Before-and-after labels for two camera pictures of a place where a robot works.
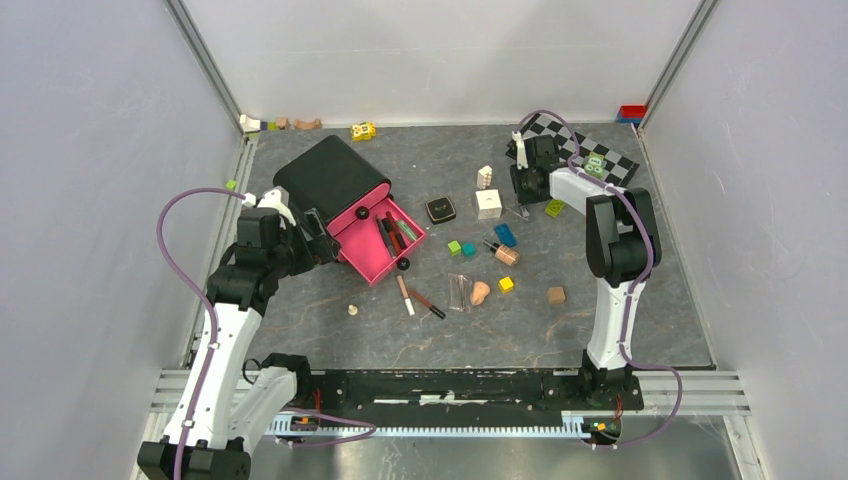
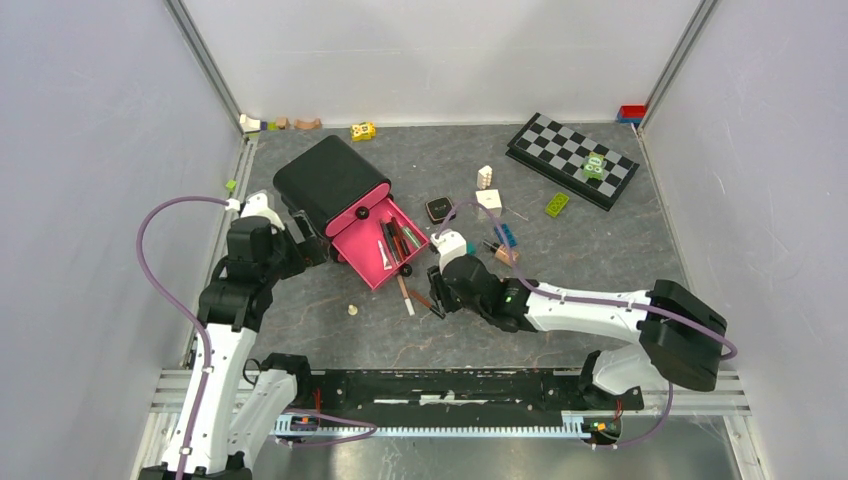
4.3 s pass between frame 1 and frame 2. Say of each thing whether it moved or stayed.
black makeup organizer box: stayed
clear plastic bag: moved
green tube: moved
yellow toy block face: stayed
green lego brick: stayed
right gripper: moved
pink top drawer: stayed
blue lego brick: stayed
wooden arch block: stayed
